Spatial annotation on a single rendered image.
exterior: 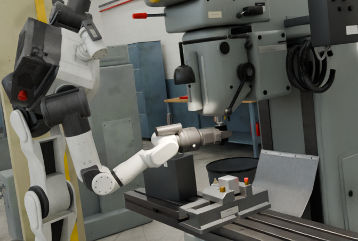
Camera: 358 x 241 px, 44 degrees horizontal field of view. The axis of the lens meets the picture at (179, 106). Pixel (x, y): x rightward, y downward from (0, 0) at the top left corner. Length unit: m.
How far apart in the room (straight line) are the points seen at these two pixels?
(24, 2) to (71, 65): 1.62
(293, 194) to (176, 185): 0.49
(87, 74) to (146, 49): 7.38
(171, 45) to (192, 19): 7.55
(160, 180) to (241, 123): 5.82
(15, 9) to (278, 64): 1.95
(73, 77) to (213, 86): 0.49
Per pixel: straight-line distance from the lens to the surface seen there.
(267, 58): 1.71
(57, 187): 1.94
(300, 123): 1.92
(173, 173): 1.95
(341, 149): 1.95
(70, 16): 1.81
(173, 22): 1.65
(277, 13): 1.79
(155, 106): 9.03
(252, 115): 6.43
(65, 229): 2.06
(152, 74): 9.01
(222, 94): 1.58
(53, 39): 1.66
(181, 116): 9.09
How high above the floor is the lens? 1.52
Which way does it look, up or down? 6 degrees down
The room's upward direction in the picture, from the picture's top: 7 degrees counter-clockwise
